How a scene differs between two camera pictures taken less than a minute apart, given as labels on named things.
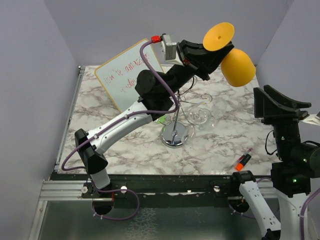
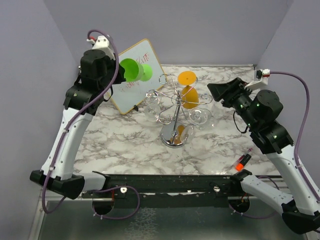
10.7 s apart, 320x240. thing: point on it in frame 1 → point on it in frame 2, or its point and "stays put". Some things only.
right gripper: [261, 108] → [220, 90]
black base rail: [165, 191] stays put
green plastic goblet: [162, 118] → [135, 71]
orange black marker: [240, 165] stays put
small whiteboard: [118, 75] stays put
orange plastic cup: [237, 67] → [189, 95]
